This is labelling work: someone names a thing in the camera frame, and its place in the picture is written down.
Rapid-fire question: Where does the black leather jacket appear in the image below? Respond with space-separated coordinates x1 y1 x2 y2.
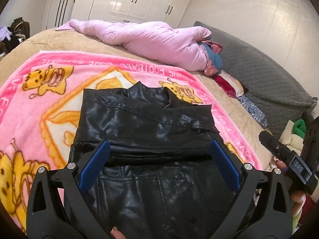
69 83 235 238

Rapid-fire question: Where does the blue grey patterned cloth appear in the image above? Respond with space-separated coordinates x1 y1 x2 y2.
237 95 268 128

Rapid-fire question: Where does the cream cushion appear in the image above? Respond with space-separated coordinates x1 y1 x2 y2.
279 120 304 155

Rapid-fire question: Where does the pink cartoon fleece blanket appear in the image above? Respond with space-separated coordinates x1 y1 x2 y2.
1 51 262 230

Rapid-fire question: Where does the red and cream blanket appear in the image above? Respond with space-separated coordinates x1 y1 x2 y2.
211 70 247 98

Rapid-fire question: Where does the beige bed cover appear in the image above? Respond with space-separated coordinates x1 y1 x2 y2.
1 29 271 169

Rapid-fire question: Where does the person's left hand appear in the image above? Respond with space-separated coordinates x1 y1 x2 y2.
111 227 126 239

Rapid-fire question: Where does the green cloth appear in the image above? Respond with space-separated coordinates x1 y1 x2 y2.
292 119 307 139

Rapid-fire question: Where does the blue floral garment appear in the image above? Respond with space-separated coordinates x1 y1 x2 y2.
198 40 223 77

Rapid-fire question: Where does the person's right hand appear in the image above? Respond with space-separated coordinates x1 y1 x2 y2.
276 160 306 218

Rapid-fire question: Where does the light pink padded coat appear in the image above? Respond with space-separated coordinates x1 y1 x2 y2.
56 20 213 71

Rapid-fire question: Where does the white wardrobe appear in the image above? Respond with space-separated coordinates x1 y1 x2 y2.
44 0 191 29

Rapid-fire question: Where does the clothes pile on chair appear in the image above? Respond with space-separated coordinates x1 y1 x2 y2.
1 17 30 57

